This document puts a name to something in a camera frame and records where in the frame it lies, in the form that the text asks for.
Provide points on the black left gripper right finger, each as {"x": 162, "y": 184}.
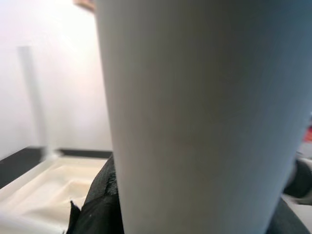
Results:
{"x": 292, "y": 221}

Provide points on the white plastic table top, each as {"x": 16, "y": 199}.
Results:
{"x": 36, "y": 195}

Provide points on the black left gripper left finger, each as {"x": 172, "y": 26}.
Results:
{"x": 102, "y": 207}

